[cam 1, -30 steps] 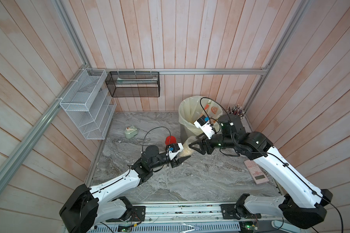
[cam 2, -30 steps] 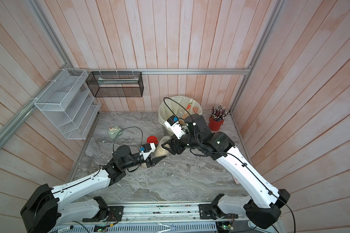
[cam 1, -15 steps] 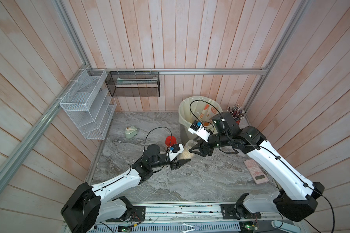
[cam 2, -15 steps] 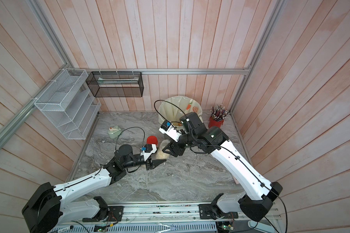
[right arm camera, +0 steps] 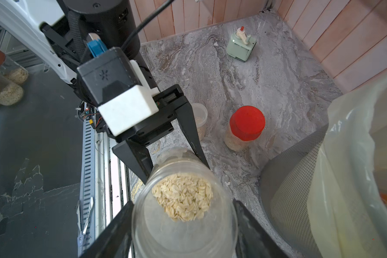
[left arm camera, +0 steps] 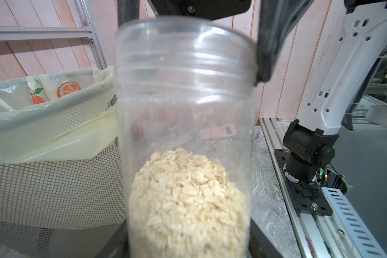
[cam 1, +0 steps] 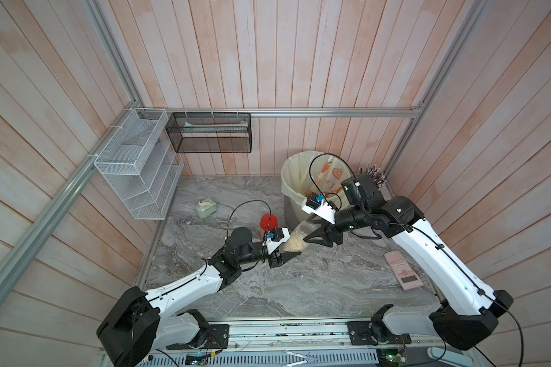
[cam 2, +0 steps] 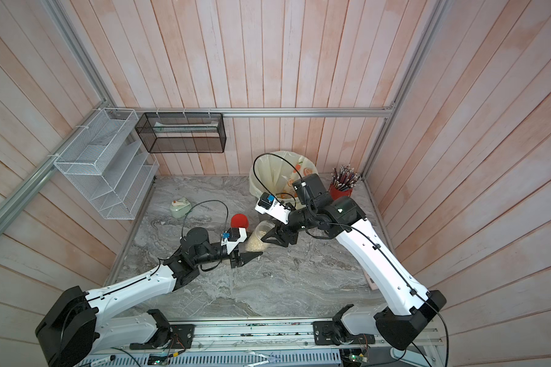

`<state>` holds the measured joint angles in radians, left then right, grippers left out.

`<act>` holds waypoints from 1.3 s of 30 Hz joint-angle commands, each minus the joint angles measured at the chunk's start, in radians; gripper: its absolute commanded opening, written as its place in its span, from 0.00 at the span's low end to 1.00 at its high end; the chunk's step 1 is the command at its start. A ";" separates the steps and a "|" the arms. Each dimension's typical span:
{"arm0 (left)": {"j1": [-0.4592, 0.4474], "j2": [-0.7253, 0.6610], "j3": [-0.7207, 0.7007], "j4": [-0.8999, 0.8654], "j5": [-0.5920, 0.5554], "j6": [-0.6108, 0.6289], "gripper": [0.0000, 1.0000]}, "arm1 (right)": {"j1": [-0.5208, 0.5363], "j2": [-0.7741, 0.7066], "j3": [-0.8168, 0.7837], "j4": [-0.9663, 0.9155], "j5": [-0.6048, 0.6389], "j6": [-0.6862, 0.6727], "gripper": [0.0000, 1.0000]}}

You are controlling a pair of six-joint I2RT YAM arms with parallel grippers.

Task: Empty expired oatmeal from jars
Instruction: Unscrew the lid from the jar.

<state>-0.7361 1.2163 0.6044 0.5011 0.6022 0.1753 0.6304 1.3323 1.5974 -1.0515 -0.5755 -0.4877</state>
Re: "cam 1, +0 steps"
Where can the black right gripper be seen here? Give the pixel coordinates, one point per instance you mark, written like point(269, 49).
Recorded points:
point(327, 232)

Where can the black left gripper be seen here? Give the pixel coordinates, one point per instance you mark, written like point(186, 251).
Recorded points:
point(281, 260)

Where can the wide oatmeal jar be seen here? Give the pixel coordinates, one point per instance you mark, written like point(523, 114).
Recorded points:
point(296, 242)

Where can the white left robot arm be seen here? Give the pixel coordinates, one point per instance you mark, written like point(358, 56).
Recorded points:
point(161, 318)

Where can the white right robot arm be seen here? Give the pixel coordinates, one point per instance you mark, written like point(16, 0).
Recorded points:
point(469, 310)

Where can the red lidded oatmeal jar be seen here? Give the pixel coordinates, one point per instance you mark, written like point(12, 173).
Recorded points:
point(268, 222)

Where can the grey trash bin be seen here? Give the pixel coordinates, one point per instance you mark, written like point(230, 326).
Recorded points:
point(293, 213)

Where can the cream trash bag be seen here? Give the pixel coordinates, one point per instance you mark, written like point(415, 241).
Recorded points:
point(313, 172)

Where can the colored pencils bunch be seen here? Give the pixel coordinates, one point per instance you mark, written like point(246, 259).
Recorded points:
point(377, 175)

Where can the green small box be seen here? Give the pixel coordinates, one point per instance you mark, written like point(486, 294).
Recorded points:
point(205, 208)

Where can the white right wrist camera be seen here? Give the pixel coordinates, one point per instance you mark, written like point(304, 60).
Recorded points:
point(318, 205)

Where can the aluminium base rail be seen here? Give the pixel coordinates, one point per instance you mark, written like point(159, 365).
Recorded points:
point(284, 335)

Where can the black wire mesh basket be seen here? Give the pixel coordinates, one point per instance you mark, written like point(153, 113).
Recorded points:
point(197, 133)

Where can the white wire mesh shelf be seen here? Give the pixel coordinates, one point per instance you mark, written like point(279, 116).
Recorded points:
point(140, 165)

